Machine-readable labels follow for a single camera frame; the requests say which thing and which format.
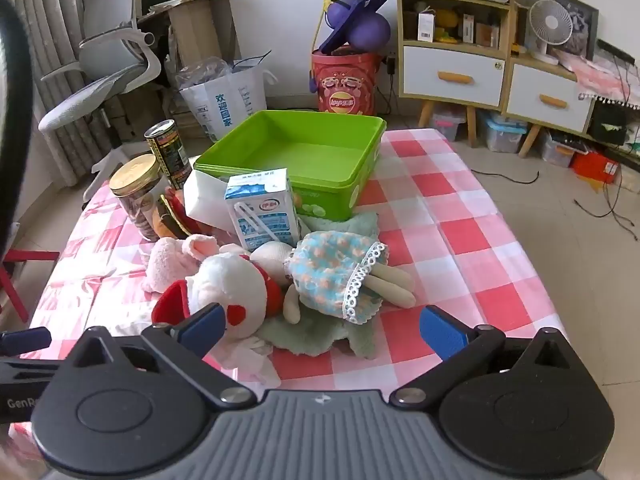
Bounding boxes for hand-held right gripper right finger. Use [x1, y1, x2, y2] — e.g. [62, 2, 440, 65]
[389, 304, 585, 409]

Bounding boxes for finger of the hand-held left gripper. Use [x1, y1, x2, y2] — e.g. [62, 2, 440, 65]
[0, 326, 65, 379]

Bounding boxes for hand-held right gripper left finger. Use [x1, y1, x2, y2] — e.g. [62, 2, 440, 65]
[65, 302, 257, 409]

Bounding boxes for white and red plush toy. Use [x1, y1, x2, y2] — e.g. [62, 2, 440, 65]
[151, 251, 285, 390]

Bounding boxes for pink plush bunny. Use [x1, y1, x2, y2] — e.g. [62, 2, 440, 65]
[141, 234, 246, 295]

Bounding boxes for green towel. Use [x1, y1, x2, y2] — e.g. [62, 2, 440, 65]
[257, 210, 383, 359]

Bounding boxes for rabbit doll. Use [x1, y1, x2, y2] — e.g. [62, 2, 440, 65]
[249, 230, 417, 325]

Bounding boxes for blue and white milk carton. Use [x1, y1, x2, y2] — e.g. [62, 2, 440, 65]
[224, 167, 302, 252]

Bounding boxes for green plastic box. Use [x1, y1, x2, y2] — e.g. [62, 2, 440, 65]
[192, 109, 387, 223]

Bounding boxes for red stool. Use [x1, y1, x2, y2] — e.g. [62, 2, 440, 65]
[0, 247, 61, 323]

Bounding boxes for pink checked tablecloth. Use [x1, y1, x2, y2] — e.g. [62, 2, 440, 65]
[10, 127, 571, 461]

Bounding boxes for white tissue pack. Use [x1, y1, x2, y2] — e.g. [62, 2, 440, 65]
[182, 169, 236, 236]

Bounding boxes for glass jar with gold lid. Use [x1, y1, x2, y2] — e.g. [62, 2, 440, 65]
[109, 154, 163, 242]

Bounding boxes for black and yellow drink can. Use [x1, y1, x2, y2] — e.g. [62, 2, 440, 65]
[144, 119, 192, 191]

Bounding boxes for clear storage box blue lid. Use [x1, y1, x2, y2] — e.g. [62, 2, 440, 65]
[482, 110, 528, 155]

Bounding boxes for clear storage box pink contents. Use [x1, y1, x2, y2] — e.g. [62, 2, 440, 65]
[430, 105, 468, 142]

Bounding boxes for red cardboard box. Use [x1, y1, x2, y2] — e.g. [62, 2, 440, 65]
[570, 150, 621, 192]

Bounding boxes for white shopping bag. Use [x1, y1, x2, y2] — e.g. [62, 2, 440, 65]
[177, 50, 278, 142]

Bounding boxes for tall wooden cabinet white drawer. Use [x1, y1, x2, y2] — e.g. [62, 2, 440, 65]
[394, 0, 516, 135]

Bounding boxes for black bag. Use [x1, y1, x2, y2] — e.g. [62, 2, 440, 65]
[587, 100, 631, 146]

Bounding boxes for red snack bucket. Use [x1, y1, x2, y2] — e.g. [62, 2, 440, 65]
[310, 46, 383, 117]

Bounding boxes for low wooden cabinet white drawer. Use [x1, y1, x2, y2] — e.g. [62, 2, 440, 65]
[502, 55, 598, 158]

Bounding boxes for wooden desk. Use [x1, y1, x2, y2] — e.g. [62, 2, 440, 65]
[135, 0, 241, 126]

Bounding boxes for pink cloth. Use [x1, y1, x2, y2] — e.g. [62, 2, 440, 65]
[555, 50, 640, 108]

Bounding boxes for grey curtain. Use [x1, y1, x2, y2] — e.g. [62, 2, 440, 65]
[10, 0, 108, 186]

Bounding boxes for yellow toy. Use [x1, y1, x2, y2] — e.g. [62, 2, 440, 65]
[434, 7, 463, 43]

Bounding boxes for purple bounce ball toy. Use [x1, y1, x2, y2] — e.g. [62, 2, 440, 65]
[316, 0, 392, 56]

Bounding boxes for grey office chair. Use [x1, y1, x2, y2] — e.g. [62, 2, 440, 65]
[37, 0, 163, 201]

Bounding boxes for small white desk fan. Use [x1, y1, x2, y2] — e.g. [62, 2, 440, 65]
[525, 0, 573, 66]

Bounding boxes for black floor cable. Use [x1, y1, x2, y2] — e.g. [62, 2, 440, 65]
[472, 167, 541, 185]

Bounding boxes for tangled black cables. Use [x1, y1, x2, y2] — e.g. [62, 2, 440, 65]
[572, 180, 640, 241]

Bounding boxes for dark picture frame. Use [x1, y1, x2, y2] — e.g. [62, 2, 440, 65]
[550, 0, 600, 61]

